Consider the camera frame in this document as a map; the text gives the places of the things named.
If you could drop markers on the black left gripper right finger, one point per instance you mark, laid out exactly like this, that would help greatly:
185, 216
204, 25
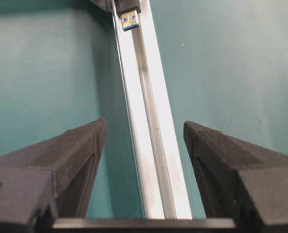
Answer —
238, 179

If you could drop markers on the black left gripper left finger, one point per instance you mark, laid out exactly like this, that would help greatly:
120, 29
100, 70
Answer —
56, 175

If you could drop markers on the black USB plug blue insert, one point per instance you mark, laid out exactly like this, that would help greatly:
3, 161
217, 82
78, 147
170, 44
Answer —
128, 12

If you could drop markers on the aluminium extrusion frame rail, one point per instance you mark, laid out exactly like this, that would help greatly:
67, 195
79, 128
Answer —
159, 168

